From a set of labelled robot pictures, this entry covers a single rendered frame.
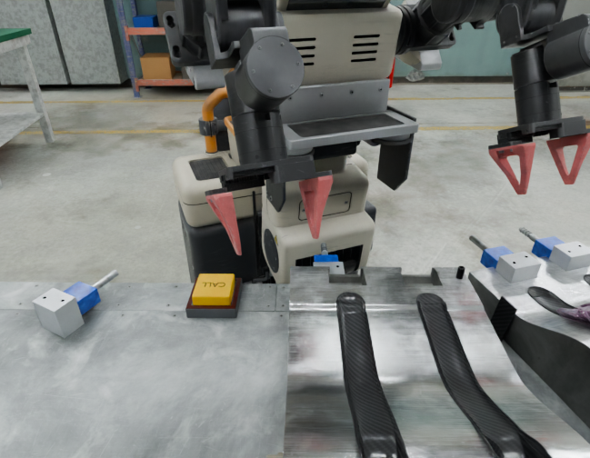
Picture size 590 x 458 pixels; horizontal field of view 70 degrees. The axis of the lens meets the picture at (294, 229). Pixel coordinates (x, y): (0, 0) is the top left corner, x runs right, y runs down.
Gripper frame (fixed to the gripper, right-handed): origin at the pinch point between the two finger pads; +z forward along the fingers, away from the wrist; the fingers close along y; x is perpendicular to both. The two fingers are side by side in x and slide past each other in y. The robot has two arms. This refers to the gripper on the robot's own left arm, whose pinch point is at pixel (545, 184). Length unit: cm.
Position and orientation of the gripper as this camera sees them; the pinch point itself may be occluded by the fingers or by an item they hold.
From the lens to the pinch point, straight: 74.4
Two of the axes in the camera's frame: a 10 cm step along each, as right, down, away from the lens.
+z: 1.6, 9.8, 1.0
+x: -3.2, -0.5, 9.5
